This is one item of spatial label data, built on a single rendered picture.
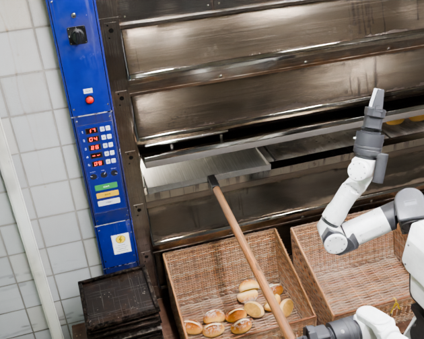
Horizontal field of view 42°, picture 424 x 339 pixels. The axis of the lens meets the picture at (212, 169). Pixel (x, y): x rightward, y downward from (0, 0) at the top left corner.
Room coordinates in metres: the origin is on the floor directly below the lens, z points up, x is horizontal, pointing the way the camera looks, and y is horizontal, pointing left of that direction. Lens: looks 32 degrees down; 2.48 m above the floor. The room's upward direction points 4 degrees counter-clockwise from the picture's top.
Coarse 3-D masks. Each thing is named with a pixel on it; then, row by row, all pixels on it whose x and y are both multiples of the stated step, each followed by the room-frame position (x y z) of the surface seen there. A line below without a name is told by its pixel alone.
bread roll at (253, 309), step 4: (248, 304) 1.78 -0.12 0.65; (252, 304) 1.77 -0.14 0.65; (256, 304) 1.77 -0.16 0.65; (244, 308) 1.78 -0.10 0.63; (248, 308) 1.77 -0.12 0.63; (252, 308) 1.76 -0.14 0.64; (256, 308) 1.75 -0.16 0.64; (260, 308) 1.75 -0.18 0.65; (248, 312) 1.76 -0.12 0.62; (252, 312) 1.75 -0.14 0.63; (256, 312) 1.74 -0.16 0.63; (260, 312) 1.74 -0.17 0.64; (252, 316) 1.74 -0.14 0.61; (256, 316) 1.73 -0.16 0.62; (260, 316) 1.73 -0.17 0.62
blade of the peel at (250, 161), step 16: (192, 160) 2.17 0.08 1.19; (208, 160) 2.16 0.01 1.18; (224, 160) 2.15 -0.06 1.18; (240, 160) 2.14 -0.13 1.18; (256, 160) 2.13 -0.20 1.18; (144, 176) 2.03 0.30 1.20; (160, 176) 2.05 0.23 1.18; (176, 176) 2.04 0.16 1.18; (192, 176) 2.04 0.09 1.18; (224, 176) 2.01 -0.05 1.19
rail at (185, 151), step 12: (396, 108) 2.06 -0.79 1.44; (408, 108) 2.06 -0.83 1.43; (420, 108) 2.07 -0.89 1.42; (336, 120) 1.98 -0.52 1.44; (348, 120) 1.99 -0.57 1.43; (360, 120) 2.00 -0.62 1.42; (276, 132) 1.92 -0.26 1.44; (288, 132) 1.93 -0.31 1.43; (300, 132) 1.94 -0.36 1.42; (216, 144) 1.86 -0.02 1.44; (228, 144) 1.86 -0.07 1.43; (156, 156) 1.80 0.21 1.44; (168, 156) 1.81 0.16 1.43
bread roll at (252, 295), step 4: (244, 292) 1.85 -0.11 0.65; (248, 292) 1.85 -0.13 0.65; (252, 292) 1.85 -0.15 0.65; (256, 292) 1.86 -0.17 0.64; (240, 296) 1.84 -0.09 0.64; (244, 296) 1.83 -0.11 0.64; (248, 296) 1.83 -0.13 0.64; (252, 296) 1.84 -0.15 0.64; (256, 296) 1.85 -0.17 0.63; (240, 300) 1.83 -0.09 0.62; (244, 300) 1.83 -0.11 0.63; (248, 300) 1.83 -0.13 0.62; (252, 300) 1.83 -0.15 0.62
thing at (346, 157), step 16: (384, 144) 2.21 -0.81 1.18; (400, 144) 2.21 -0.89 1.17; (416, 144) 2.23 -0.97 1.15; (288, 160) 2.12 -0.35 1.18; (304, 160) 2.11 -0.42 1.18; (320, 160) 2.12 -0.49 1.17; (336, 160) 2.13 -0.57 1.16; (240, 176) 2.02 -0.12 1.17; (256, 176) 2.04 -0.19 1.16; (144, 192) 1.94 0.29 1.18; (160, 192) 1.94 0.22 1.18; (176, 192) 1.95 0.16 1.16; (192, 192) 1.97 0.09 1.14
